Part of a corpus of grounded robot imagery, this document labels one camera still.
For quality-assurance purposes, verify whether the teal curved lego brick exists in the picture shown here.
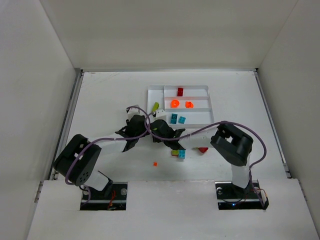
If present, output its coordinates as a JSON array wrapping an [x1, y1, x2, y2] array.
[[170, 113, 178, 124]]

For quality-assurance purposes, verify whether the teal square lego brick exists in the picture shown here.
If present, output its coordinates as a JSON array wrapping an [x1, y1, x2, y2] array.
[[178, 116, 186, 124]]

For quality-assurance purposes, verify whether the long lime green lego brick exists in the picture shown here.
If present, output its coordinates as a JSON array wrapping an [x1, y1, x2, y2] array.
[[151, 102, 160, 112]]

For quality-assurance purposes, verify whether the orange ring lego piece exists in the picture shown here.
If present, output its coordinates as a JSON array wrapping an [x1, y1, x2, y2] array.
[[170, 99, 180, 109]]

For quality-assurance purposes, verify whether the orange curved lego piece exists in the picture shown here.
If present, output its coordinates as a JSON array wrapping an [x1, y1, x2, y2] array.
[[185, 101, 194, 109]]

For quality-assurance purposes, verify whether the red sloped lego brick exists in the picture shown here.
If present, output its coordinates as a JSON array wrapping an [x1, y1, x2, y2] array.
[[198, 147, 209, 154]]

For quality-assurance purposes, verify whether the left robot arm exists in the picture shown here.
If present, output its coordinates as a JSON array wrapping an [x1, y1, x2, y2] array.
[[53, 115, 146, 192]]

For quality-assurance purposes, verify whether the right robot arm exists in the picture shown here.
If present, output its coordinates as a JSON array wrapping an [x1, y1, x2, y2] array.
[[150, 120, 254, 189]]

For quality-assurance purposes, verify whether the white compartment tray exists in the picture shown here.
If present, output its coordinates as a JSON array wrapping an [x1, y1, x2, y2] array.
[[147, 85, 215, 129]]

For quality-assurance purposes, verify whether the teal lego brick on table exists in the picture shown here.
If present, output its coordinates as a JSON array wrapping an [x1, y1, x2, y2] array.
[[178, 149, 186, 159]]

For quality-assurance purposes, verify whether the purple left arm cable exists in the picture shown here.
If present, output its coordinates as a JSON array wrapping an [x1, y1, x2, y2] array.
[[64, 105, 151, 205]]

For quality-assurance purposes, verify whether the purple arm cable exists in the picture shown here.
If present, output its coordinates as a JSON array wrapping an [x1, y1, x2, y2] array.
[[64, 105, 151, 205], [145, 111, 267, 173]]

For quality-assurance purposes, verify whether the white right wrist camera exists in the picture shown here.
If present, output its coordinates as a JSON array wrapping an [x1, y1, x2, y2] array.
[[152, 108, 167, 121]]

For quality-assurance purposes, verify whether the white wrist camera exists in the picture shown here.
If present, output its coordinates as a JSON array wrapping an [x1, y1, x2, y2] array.
[[126, 104, 140, 120], [152, 108, 167, 121]]

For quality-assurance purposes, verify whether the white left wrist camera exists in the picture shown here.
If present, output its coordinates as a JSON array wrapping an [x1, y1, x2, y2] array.
[[126, 104, 140, 120]]

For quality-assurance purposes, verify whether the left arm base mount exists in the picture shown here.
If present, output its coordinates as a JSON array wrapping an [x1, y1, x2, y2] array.
[[80, 182, 128, 211]]

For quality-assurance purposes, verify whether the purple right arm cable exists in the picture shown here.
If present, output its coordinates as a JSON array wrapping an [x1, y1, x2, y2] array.
[[145, 111, 267, 173]]

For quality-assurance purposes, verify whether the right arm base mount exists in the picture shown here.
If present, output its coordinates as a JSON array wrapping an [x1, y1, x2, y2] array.
[[215, 181, 269, 210]]

